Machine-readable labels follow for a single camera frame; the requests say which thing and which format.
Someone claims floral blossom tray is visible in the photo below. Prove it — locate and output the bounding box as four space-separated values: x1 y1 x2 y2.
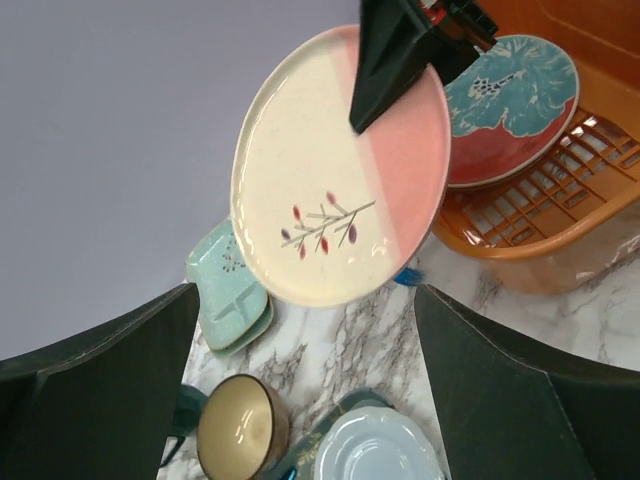
264 388 395 480

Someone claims lower mint rectangular dish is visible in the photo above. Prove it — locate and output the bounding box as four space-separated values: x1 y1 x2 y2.
212 298 274 358

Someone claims dark green mug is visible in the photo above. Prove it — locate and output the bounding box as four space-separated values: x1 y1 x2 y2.
160 384 208 468

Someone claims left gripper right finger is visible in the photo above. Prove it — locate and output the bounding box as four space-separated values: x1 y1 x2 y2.
414 285 639 480

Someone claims red plate teal flower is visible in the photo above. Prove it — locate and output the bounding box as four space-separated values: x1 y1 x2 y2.
445 34 580 189

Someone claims upper mint rectangular dish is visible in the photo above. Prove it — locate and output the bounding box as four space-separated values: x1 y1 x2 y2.
185 219 268 351

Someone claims orange plastic bin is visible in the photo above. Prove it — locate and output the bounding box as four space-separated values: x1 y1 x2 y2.
433 1 639 295

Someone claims blue plastic fork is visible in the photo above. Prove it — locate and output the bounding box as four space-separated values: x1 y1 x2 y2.
394 267 425 287

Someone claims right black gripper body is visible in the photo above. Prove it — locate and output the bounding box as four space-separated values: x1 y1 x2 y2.
404 0 498 52

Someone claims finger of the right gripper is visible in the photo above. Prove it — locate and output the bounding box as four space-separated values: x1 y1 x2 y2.
349 1 480 134

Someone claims mint rectangular dish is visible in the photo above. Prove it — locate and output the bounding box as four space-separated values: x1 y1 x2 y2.
185 219 268 351
212 298 274 358

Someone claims light blue scalloped plate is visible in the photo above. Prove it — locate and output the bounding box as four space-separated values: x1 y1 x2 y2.
313 406 445 480

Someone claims pink and cream plate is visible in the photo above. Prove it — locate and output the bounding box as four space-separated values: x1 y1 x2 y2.
230 25 452 307

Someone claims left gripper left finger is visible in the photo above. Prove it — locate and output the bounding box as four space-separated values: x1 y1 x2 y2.
1 283 199 479

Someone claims brown cream bowl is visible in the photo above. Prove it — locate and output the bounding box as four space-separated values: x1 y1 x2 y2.
196 374 290 480

